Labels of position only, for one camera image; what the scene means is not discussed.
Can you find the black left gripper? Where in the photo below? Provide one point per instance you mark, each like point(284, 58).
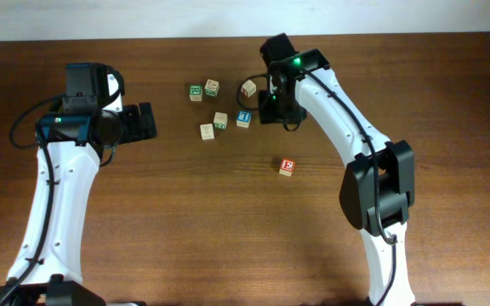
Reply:
point(135, 131)

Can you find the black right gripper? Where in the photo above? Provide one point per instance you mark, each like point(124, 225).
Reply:
point(266, 117)

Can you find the blue I wooden block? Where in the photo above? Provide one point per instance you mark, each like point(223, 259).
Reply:
point(243, 119)

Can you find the green N wooden block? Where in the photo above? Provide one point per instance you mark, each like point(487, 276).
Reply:
point(220, 120)

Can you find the red E wooden block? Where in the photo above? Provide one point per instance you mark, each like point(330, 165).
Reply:
point(287, 167)

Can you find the wooden block red U side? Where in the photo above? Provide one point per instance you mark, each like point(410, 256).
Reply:
point(207, 131)

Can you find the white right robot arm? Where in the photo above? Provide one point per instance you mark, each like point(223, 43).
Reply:
point(378, 186)

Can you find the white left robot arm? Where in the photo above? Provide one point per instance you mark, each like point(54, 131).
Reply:
point(81, 123)

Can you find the green R wooden block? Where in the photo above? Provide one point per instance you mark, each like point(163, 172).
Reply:
point(195, 93)

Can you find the green B wooden block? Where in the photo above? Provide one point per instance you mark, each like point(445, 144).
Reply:
point(211, 88)

